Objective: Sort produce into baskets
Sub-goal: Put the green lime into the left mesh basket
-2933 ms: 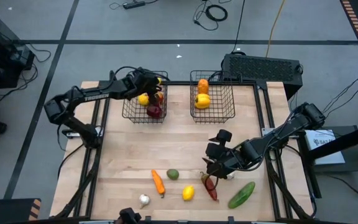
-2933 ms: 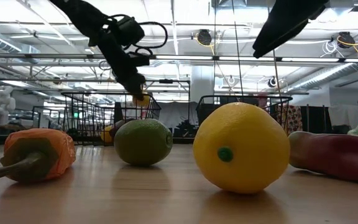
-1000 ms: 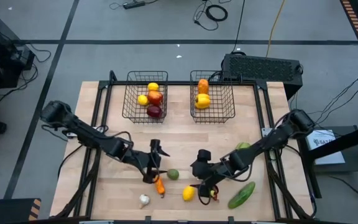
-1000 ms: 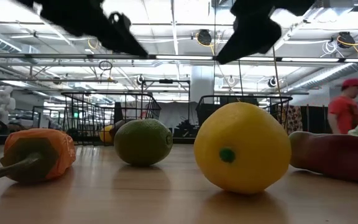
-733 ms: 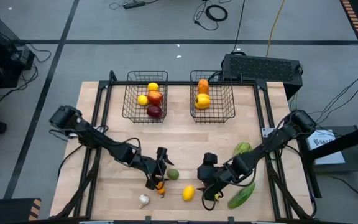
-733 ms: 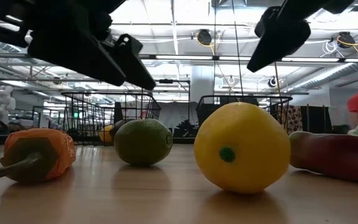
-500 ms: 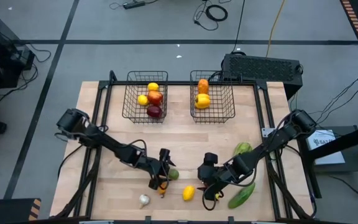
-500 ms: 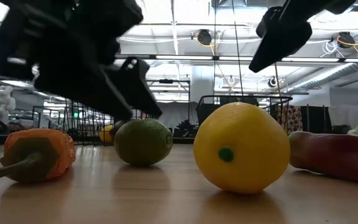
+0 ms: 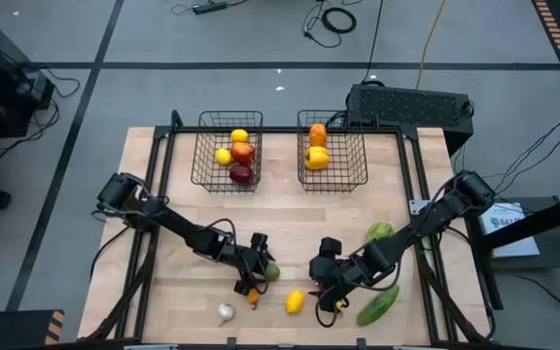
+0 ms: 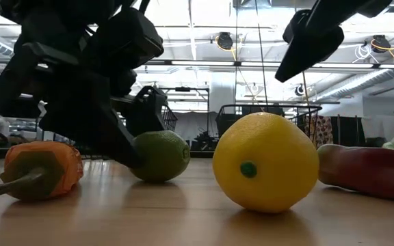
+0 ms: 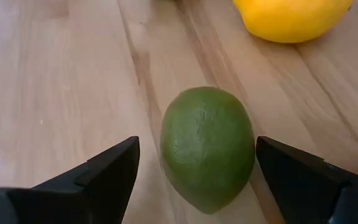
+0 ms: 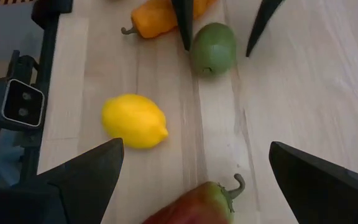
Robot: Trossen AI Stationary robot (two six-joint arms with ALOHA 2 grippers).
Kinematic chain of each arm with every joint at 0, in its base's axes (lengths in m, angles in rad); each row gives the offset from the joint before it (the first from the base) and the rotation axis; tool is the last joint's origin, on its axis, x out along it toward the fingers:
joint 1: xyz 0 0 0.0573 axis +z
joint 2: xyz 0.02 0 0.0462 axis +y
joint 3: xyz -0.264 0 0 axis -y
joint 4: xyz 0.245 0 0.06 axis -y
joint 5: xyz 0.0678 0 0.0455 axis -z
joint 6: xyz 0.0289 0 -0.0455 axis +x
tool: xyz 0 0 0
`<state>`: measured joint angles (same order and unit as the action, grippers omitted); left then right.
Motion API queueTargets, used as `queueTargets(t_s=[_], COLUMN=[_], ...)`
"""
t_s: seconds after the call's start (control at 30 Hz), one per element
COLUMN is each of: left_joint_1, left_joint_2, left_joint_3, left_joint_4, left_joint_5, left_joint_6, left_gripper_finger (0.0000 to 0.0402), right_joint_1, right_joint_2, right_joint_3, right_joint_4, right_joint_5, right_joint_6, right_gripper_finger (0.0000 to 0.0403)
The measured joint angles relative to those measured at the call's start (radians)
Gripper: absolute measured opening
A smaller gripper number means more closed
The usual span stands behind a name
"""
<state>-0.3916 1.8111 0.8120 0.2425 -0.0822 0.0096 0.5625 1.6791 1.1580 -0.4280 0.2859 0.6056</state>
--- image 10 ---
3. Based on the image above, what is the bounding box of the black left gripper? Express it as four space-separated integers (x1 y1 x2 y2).
0 33 169 169

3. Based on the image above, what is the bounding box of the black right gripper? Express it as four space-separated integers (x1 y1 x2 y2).
274 0 393 83

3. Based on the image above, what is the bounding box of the green lime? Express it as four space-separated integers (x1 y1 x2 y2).
130 130 191 183

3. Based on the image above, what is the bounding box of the orange pepper with green stem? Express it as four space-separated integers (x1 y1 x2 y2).
0 141 84 201

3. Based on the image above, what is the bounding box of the yellow lemon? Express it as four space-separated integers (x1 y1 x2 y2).
212 112 320 214

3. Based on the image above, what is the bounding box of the long red pepper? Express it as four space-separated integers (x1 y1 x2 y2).
317 143 394 205

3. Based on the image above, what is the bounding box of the floral patterned cloth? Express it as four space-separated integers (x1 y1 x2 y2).
304 115 334 141

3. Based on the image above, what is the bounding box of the black upright panel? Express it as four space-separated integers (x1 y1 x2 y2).
332 115 365 141

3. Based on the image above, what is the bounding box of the long ceiling light bar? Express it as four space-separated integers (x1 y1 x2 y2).
145 58 394 69

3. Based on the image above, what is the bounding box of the white hanging cloth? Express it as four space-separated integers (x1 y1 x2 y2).
360 115 394 141

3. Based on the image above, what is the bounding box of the black wire basket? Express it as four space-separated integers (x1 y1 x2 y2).
161 104 179 133
215 104 323 144

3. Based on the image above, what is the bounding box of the black metal gantry frame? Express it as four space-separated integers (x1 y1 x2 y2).
159 87 211 133

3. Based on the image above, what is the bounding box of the black ceiling cable reel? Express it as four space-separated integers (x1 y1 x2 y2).
215 31 235 52
370 33 392 54

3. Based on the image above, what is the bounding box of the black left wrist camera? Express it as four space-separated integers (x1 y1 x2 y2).
87 6 166 74

